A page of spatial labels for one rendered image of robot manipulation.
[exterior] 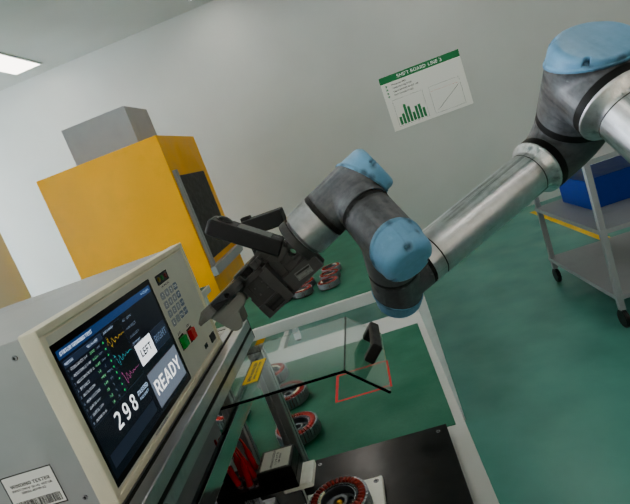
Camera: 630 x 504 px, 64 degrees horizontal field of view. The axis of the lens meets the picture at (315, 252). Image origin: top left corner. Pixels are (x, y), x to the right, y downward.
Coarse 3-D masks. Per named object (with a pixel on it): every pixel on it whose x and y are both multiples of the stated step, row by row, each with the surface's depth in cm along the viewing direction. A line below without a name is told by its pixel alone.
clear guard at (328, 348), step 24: (288, 336) 101; (312, 336) 96; (336, 336) 91; (360, 336) 93; (288, 360) 88; (312, 360) 85; (336, 360) 81; (360, 360) 83; (384, 360) 88; (240, 384) 86; (264, 384) 82; (288, 384) 79; (384, 384) 78
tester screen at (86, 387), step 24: (144, 288) 73; (120, 312) 65; (144, 312) 70; (96, 336) 58; (120, 336) 63; (144, 336) 68; (72, 360) 53; (96, 360) 57; (120, 360) 61; (72, 384) 51; (96, 384) 55; (120, 384) 59; (144, 384) 64; (96, 408) 54; (144, 408) 63; (96, 432) 53; (144, 432) 61
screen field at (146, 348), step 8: (160, 328) 73; (152, 336) 70; (160, 336) 73; (168, 336) 75; (136, 344) 66; (144, 344) 68; (152, 344) 70; (160, 344) 72; (144, 352) 67; (152, 352) 69; (144, 360) 66
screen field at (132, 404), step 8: (128, 400) 60; (136, 400) 61; (120, 408) 58; (128, 408) 59; (136, 408) 61; (112, 416) 56; (120, 416) 57; (128, 416) 59; (120, 424) 57; (120, 432) 56
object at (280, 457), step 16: (288, 448) 89; (272, 464) 86; (288, 464) 84; (304, 464) 89; (240, 480) 89; (256, 480) 87; (272, 480) 84; (288, 480) 84; (304, 480) 85; (224, 496) 86; (240, 496) 85; (256, 496) 85
